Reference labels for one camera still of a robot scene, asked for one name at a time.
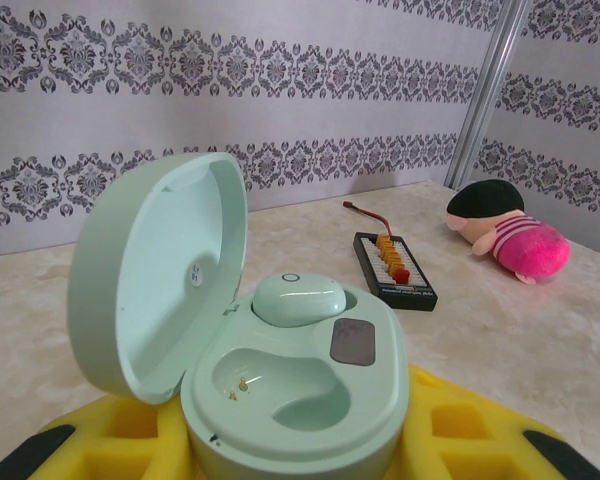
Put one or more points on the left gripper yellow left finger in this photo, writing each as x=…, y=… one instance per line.
x=110, y=440

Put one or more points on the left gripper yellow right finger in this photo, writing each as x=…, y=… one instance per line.
x=480, y=440

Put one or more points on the mint green earbud charging case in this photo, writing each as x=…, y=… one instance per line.
x=300, y=400

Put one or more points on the black battery charging board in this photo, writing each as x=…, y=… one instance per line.
x=405, y=290

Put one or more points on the plush doll with pink trousers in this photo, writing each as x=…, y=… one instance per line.
x=525, y=245

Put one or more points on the aluminium frame post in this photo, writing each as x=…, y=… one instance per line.
x=485, y=100

